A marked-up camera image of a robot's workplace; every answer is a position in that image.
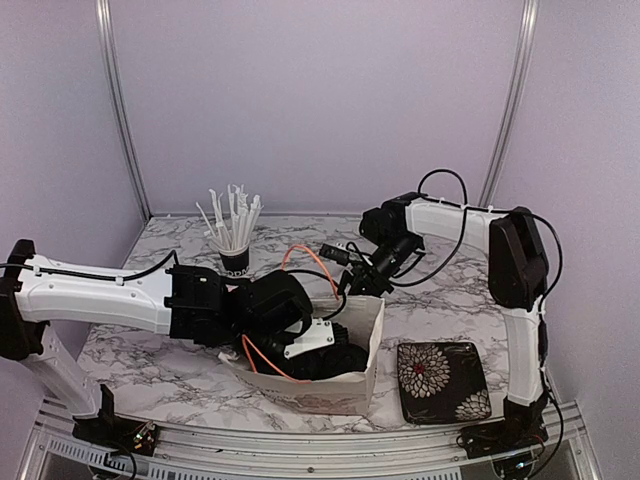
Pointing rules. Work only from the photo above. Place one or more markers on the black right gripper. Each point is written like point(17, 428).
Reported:
point(367, 279)

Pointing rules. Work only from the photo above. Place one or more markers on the black floral square plate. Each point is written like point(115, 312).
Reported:
point(441, 383)

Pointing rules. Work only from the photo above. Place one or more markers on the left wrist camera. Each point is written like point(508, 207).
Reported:
point(304, 337)

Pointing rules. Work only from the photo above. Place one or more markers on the black paper coffee cup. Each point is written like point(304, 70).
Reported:
point(341, 359)

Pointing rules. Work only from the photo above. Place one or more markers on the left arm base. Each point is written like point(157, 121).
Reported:
point(111, 430)

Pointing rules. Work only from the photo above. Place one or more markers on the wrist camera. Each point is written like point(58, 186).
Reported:
point(304, 337)
point(337, 254)

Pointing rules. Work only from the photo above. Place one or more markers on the cream bear paper bag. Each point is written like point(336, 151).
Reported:
point(346, 394)

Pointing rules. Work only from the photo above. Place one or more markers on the white wrapped straws bundle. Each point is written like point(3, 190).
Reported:
point(231, 233)

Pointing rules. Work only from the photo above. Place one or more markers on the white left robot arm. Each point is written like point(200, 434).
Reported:
point(36, 291)

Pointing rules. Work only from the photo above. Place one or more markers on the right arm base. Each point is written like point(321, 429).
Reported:
point(521, 426)

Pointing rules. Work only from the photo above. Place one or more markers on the black cup holding straws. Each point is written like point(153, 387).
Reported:
point(235, 262)

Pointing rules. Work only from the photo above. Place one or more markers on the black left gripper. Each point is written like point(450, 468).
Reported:
point(284, 370)

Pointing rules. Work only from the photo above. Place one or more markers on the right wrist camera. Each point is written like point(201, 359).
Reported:
point(337, 254)

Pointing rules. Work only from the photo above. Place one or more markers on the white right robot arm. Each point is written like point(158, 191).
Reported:
point(517, 262)

